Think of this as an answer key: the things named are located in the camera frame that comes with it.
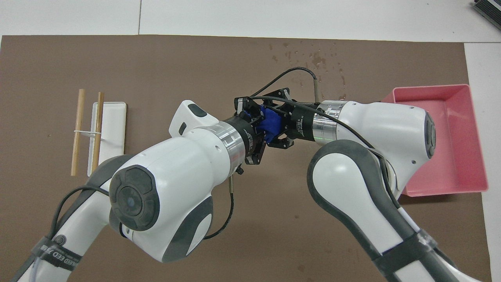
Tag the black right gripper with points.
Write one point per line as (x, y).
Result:
(303, 129)

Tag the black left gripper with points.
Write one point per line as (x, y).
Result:
(250, 137)

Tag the blue towel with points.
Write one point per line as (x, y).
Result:
(272, 123)

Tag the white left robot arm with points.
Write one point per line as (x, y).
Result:
(176, 164)

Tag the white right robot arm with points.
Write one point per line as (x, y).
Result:
(383, 125)

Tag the brown table mat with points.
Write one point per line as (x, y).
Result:
(235, 58)

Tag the white rack base tray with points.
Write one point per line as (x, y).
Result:
(115, 117)

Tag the wooden rod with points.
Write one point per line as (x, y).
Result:
(81, 102)

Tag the pink plastic bin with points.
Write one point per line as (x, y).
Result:
(454, 137)

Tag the dark grey ribbed device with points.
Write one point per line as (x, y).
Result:
(491, 8)

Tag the white rod holder bracket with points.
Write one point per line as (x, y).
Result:
(88, 133)

